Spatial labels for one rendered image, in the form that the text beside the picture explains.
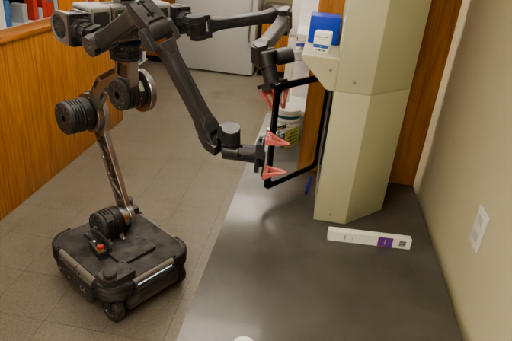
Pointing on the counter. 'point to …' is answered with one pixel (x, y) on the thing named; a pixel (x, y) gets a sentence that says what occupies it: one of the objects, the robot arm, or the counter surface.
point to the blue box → (331, 20)
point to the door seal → (276, 125)
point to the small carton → (322, 41)
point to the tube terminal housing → (369, 100)
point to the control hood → (322, 64)
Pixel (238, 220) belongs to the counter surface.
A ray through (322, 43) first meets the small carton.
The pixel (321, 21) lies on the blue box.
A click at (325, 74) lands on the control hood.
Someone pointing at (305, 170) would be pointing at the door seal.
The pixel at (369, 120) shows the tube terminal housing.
